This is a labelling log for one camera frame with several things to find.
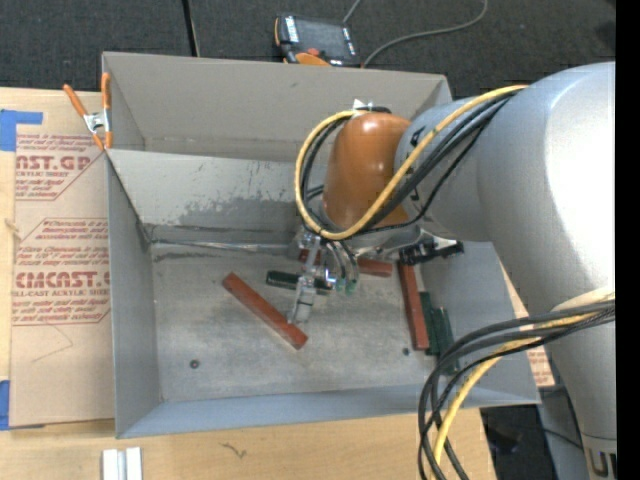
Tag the brown cardboard board red print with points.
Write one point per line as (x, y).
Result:
(60, 268)

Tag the dark green flat block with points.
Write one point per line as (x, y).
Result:
(281, 279)
(428, 318)
(445, 335)

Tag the black cylinder on white bracket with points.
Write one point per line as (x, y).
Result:
(425, 252)

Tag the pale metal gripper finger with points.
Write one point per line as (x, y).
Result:
(299, 304)
(310, 302)

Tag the red-brown flat block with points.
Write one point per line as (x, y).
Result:
(265, 311)
(413, 308)

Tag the grey metal bin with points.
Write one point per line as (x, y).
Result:
(225, 318)

